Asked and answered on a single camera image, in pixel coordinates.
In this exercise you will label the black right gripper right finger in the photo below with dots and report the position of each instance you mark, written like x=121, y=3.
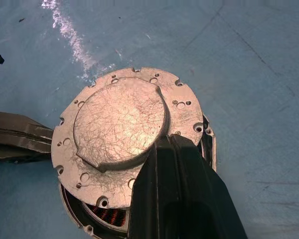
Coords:
x=204, y=199

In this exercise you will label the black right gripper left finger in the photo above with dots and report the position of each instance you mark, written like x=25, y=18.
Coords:
x=154, y=199

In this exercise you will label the motor stator with copper windings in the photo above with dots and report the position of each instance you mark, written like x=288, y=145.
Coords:
x=107, y=215

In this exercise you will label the silver motor cover plate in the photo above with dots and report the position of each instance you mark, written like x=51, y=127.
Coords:
x=119, y=124

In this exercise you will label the blue plastic table cover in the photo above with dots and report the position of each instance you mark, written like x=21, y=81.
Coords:
x=239, y=74

